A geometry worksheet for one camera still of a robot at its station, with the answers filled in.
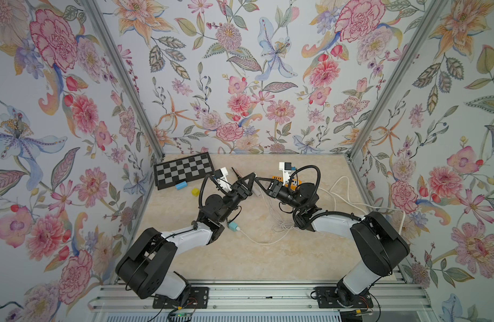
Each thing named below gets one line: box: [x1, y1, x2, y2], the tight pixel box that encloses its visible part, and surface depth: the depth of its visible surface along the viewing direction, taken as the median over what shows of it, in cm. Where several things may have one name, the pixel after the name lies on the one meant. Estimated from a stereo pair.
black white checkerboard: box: [153, 151, 215, 191], surface depth 112 cm
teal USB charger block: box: [228, 222, 239, 233], surface depth 91 cm
